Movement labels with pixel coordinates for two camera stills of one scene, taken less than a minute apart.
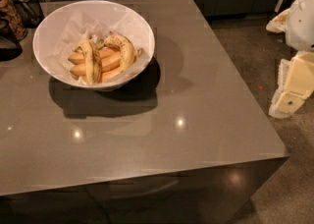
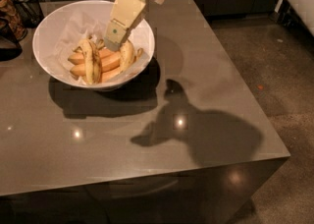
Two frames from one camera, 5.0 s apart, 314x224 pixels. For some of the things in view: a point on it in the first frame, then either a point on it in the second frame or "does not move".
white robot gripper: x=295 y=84 → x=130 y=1
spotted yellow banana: x=92 y=61 does not move
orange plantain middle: x=107 y=64 does not move
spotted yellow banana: x=128 y=53 does not move
